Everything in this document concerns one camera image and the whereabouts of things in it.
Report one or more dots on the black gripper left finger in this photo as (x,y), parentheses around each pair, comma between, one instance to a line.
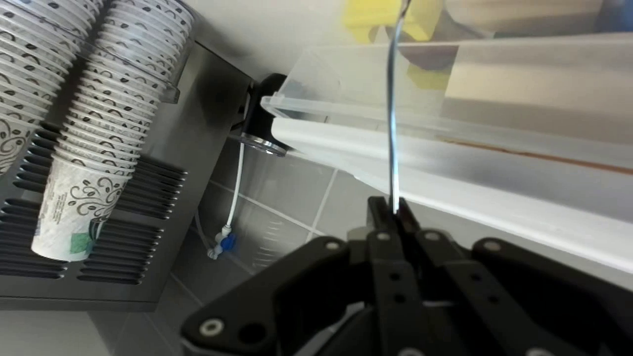
(388,284)

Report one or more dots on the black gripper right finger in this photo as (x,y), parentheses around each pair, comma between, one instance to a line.
(475,298)

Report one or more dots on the silver spatula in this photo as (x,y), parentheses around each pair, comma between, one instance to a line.
(394,120)

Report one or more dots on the clear lidded plastic container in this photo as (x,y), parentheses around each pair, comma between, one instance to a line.
(495,165)

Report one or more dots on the thin white tube blue connector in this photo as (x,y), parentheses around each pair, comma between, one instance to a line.
(233,199)

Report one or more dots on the black vented appliance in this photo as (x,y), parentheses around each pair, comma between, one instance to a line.
(150,199)

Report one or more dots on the yellow sponge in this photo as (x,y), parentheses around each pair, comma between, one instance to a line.
(368,21)

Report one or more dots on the patterned paper cup stack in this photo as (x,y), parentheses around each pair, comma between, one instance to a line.
(32,52)
(111,100)

